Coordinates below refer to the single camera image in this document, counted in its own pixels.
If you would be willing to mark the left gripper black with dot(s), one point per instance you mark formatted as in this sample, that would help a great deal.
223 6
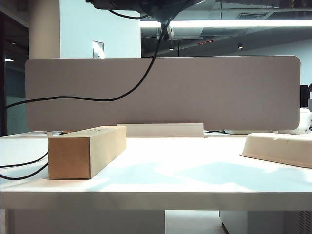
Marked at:
122 4

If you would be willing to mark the red led sign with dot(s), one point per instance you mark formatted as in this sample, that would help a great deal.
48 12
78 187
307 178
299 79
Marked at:
206 42

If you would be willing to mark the long ceiling light strip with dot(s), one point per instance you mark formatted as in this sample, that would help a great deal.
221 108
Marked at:
243 23

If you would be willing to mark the grey felt desk divider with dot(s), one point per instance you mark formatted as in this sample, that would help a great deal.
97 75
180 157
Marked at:
195 97

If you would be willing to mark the black monitor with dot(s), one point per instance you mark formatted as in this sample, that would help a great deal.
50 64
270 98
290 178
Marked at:
304 97

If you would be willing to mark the brown cardboard box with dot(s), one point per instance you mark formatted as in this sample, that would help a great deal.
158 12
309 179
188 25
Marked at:
70 158

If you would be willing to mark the beige pulp tray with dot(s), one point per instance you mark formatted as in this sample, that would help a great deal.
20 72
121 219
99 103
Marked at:
280 148

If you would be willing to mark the grey desk leg panel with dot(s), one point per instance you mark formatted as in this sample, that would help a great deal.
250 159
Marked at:
85 223

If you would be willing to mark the framed wall poster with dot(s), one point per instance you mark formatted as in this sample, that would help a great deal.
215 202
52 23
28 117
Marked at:
98 49

